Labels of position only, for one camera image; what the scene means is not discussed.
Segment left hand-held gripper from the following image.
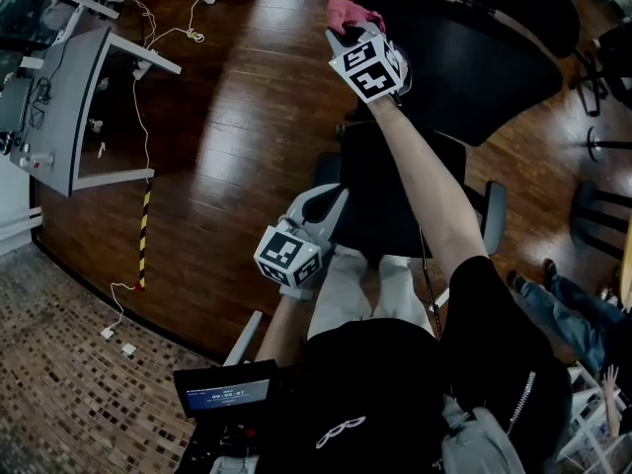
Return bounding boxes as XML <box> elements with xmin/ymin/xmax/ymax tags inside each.
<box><xmin>253</xmin><ymin>184</ymin><xmax>350</xmax><ymax>289</ymax></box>

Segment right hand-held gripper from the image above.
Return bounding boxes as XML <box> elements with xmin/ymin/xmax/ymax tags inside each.
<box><xmin>324</xmin><ymin>25</ymin><xmax>411</xmax><ymax>104</ymax></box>

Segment pink cloth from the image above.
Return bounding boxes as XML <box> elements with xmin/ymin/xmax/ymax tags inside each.
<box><xmin>325</xmin><ymin>0</ymin><xmax>387</xmax><ymax>37</ymax></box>

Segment black office chair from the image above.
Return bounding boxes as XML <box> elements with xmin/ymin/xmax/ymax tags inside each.
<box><xmin>355</xmin><ymin>0</ymin><xmax>565</xmax><ymax>148</ymax></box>
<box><xmin>567</xmin><ymin>22</ymin><xmax>632</xmax><ymax>118</ymax></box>

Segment person's left forearm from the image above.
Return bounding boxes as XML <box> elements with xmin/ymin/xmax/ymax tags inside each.
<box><xmin>254</xmin><ymin>293</ymin><xmax>307</xmax><ymax>364</ymax></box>

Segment person's right forearm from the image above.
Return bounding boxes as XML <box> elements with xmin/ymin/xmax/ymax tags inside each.
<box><xmin>367</xmin><ymin>96</ymin><xmax>490</xmax><ymax>290</ymax></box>

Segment black chair armrest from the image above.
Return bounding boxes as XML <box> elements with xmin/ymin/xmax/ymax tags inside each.
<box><xmin>481</xmin><ymin>180</ymin><xmax>509</xmax><ymax>256</ymax></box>
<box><xmin>311</xmin><ymin>151</ymin><xmax>343</xmax><ymax>201</ymax></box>

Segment black chair seat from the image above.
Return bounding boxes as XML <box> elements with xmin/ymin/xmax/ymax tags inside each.
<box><xmin>340</xmin><ymin>120</ymin><xmax>468</xmax><ymax>260</ymax></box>

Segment person's grey trousers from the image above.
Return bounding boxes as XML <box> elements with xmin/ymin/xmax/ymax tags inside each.
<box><xmin>306</xmin><ymin>244</ymin><xmax>435</xmax><ymax>338</ymax></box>

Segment white metal bar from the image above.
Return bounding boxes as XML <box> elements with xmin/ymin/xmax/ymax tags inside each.
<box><xmin>221</xmin><ymin>309</ymin><xmax>264</xmax><ymax>367</ymax></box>

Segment black chair headrest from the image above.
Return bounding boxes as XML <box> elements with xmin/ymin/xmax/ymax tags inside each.
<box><xmin>397</xmin><ymin>0</ymin><xmax>582</xmax><ymax>59</ymax></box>

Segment yellow black striped floor strip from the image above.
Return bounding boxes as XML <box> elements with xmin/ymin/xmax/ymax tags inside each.
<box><xmin>136</xmin><ymin>179</ymin><xmax>153</xmax><ymax>291</ymax></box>

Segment person's black t-shirt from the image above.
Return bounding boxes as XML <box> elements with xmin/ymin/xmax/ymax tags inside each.
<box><xmin>276</xmin><ymin>255</ymin><xmax>574</xmax><ymax>474</ymax></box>

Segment black screen monitor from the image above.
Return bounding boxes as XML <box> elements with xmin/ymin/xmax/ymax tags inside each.
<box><xmin>172</xmin><ymin>358</ymin><xmax>280</xmax><ymax>419</ymax></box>

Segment black pole stand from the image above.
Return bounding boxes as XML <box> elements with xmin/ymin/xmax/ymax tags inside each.
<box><xmin>586</xmin><ymin>125</ymin><xmax>632</xmax><ymax>162</ymax></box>

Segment black table base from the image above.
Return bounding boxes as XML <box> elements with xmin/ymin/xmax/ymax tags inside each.
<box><xmin>570</xmin><ymin>180</ymin><xmax>632</xmax><ymax>261</ymax></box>

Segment grey desk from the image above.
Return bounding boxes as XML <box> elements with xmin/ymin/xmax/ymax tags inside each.
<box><xmin>8</xmin><ymin>27</ymin><xmax>183</xmax><ymax>198</ymax></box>

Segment red button box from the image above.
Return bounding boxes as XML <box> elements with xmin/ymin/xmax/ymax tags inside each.
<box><xmin>18</xmin><ymin>151</ymin><xmax>54</xmax><ymax>170</ymax></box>

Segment white wrist strap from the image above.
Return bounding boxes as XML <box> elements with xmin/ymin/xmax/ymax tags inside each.
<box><xmin>278</xmin><ymin>283</ymin><xmax>316</xmax><ymax>301</ymax></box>

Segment white coiled cable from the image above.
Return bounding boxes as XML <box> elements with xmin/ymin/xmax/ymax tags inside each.
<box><xmin>106</xmin><ymin>0</ymin><xmax>233</xmax><ymax>51</ymax></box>

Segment long white cable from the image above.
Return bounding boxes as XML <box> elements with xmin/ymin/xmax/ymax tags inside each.
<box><xmin>109</xmin><ymin>66</ymin><xmax>153</xmax><ymax>335</ymax></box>

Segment grey shoulder strap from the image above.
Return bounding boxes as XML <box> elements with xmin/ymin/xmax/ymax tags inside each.
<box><xmin>440</xmin><ymin>395</ymin><xmax>527</xmax><ymax>474</ymax></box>
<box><xmin>209</xmin><ymin>454</ymin><xmax>261</xmax><ymax>474</ymax></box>

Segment white wire rack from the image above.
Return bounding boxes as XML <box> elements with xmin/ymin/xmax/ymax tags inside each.
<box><xmin>557</xmin><ymin>362</ymin><xmax>632</xmax><ymax>474</ymax></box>

